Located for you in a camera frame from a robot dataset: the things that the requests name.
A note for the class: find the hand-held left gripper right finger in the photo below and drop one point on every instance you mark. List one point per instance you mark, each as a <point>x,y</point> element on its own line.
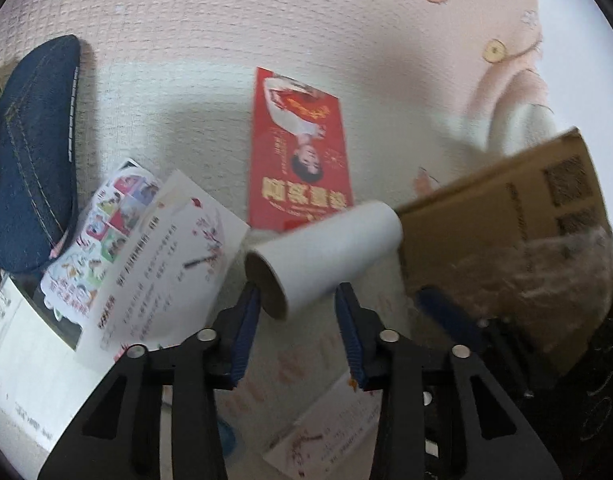
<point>347,340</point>

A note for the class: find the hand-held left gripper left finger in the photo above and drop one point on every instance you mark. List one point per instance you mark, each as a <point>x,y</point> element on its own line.
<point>246,340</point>

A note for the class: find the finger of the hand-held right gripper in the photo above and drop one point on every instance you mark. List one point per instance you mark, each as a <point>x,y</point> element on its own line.
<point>449,317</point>

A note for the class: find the white paper roll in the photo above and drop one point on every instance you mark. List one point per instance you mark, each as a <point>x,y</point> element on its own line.
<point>336,240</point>

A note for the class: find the brown cardboard box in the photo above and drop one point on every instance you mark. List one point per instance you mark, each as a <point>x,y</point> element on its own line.
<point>486,220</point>

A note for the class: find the white floral card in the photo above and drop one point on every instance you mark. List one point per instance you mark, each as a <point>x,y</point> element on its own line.
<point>326,435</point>
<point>176,270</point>

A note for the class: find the colourful sticker sheet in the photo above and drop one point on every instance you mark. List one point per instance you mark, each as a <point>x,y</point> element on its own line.
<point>101,230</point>

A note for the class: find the red printed flyer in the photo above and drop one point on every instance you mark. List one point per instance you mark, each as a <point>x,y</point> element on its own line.
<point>301,125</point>

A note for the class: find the white spiral notebook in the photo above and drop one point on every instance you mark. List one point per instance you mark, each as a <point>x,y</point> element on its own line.
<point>26,360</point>

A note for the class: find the denim pencil case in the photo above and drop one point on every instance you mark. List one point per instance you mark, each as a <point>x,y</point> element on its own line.
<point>31,160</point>

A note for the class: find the printed play mat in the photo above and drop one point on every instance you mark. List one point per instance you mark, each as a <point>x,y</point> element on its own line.
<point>186,35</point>

